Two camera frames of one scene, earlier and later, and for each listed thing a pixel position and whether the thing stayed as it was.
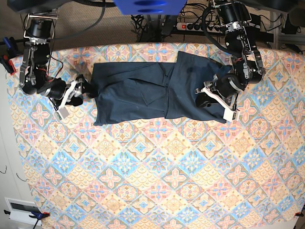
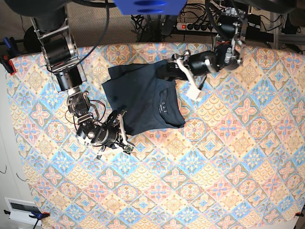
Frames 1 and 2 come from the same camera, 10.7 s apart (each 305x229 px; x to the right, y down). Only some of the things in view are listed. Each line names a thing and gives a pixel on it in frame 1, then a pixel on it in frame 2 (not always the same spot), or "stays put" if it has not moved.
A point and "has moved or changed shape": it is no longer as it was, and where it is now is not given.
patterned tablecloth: (168, 173) stays put
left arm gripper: (62, 93) -> (111, 132)
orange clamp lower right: (299, 214) stays put
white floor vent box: (20, 210) stays put
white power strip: (198, 27) stays put
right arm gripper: (222, 87) -> (200, 64)
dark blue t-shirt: (126, 90) has moved or changed shape
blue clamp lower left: (37, 215) stays put
